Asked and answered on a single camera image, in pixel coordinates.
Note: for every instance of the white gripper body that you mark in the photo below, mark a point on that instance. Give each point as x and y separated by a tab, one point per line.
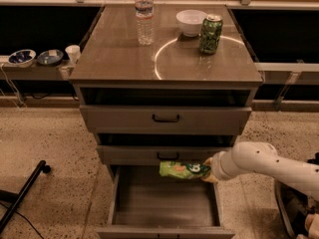
216	166

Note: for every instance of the green rice chip bag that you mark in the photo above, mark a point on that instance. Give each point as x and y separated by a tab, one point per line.
183	170

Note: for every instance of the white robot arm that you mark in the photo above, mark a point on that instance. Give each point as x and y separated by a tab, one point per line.
262	158

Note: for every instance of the open bottom drawer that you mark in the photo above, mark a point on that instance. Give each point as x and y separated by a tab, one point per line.
146	205

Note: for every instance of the grey drawer cabinet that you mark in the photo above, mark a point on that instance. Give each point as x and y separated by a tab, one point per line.
115	70

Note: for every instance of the middle drawer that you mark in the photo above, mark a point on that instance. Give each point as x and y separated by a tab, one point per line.
153	155

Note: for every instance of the top drawer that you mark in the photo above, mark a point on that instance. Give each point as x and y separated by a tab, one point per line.
165	120

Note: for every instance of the black caster wheel right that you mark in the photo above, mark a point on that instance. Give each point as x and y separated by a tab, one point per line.
315	159

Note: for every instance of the green soda can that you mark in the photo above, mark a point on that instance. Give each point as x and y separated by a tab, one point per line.
211	29

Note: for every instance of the black stand leg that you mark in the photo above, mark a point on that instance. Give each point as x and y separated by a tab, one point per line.
15	199

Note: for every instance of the clear plastic water bottle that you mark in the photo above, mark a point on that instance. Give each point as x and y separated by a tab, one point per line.
145	21

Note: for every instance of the low side shelf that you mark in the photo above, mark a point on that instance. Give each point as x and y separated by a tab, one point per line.
36	72

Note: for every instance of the small white paper cup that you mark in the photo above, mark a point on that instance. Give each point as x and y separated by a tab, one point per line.
74	53

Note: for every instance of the dark blue patterned bowl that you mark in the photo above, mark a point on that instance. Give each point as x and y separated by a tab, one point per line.
50	58

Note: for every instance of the white blue patterned bowl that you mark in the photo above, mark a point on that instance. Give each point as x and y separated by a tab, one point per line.
23	58

